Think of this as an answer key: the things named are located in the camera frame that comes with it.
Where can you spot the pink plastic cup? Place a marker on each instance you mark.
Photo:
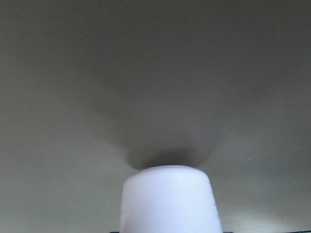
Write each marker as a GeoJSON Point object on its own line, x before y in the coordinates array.
{"type": "Point", "coordinates": [169, 199]}

